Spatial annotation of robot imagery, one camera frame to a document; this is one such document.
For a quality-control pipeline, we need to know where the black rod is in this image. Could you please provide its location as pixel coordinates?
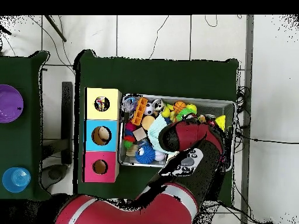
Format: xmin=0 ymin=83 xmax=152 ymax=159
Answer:
xmin=44 ymin=15 xmax=67 ymax=43

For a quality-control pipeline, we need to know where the green side table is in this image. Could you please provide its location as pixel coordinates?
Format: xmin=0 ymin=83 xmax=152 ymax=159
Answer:
xmin=0 ymin=50 xmax=53 ymax=201

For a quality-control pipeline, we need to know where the blue bowl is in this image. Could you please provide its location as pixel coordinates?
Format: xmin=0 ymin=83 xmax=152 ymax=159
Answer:
xmin=2 ymin=167 xmax=32 ymax=194

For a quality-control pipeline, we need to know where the mint green waffle cloth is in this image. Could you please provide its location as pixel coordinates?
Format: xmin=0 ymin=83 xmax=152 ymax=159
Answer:
xmin=147 ymin=115 xmax=178 ymax=156

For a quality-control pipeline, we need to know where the purple bowl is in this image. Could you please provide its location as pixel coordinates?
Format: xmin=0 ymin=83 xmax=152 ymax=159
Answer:
xmin=0 ymin=84 xmax=24 ymax=124

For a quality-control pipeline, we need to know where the clear mesh bin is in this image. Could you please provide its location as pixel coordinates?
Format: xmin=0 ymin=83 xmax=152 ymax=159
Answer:
xmin=118 ymin=94 xmax=235 ymax=173

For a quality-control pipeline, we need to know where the large blue spiky ball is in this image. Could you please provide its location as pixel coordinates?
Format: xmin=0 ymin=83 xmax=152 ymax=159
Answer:
xmin=135 ymin=144 xmax=156 ymax=165

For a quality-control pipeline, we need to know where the yellow wedge block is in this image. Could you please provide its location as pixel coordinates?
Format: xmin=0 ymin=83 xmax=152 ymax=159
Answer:
xmin=214 ymin=115 xmax=226 ymax=132

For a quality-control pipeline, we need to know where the black panel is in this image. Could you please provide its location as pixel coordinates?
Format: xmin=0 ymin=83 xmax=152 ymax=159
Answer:
xmin=61 ymin=81 xmax=74 ymax=165

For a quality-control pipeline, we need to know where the orange plastic gear toy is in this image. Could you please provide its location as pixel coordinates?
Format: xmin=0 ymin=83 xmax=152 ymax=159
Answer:
xmin=130 ymin=97 xmax=149 ymax=126

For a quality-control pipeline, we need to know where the plain wooden cube block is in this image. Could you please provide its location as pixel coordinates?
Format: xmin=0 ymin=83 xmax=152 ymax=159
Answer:
xmin=132 ymin=127 xmax=148 ymax=142

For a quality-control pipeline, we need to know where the black floor cable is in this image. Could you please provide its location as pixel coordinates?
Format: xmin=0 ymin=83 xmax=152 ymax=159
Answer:
xmin=235 ymin=132 xmax=299 ymax=145

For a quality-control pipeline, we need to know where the small soccer ball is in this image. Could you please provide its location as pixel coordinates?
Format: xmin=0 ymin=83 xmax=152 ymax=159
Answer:
xmin=144 ymin=102 xmax=155 ymax=116

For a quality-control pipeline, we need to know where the round wooden disc toy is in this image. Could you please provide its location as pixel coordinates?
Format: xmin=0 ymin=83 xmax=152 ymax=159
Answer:
xmin=141 ymin=115 xmax=157 ymax=131

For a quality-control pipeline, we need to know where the silver drink can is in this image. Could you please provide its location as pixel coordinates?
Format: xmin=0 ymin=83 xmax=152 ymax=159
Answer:
xmin=151 ymin=98 xmax=166 ymax=113

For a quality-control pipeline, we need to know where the white colourful spotted cloth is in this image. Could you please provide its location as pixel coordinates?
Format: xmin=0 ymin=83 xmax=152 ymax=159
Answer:
xmin=95 ymin=97 xmax=110 ymax=111

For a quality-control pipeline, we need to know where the small orange basketball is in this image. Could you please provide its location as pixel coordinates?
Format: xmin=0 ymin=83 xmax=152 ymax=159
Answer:
xmin=173 ymin=101 xmax=187 ymax=113

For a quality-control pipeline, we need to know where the green spiky ball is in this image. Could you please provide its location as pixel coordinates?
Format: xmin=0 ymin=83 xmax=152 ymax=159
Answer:
xmin=176 ymin=107 xmax=197 ymax=123

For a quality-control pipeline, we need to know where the wooden three-hole box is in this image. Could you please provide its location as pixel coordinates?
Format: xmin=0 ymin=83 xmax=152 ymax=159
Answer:
xmin=84 ymin=87 xmax=122 ymax=184

